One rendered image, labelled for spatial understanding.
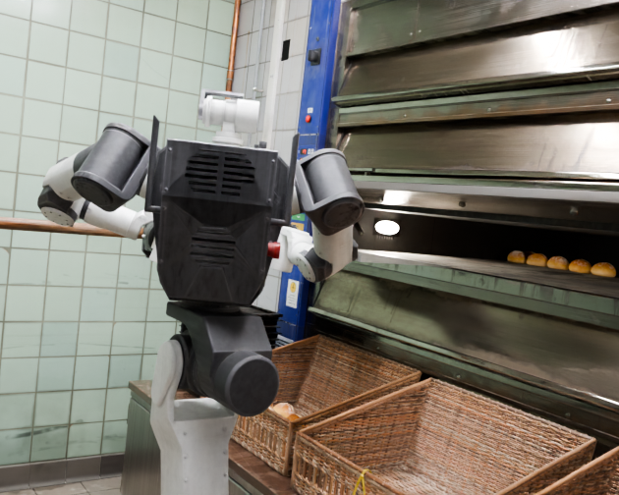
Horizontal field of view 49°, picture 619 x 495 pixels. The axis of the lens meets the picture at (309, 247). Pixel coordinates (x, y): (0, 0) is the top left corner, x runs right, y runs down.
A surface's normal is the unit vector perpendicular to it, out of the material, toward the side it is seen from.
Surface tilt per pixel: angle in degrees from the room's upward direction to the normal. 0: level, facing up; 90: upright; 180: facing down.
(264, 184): 90
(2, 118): 90
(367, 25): 90
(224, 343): 45
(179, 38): 90
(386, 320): 70
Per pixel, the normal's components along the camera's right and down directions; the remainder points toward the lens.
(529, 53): -0.73, -0.40
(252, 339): 0.47, -0.63
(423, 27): -0.82, -0.07
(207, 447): 0.57, -0.18
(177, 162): 0.11, 0.06
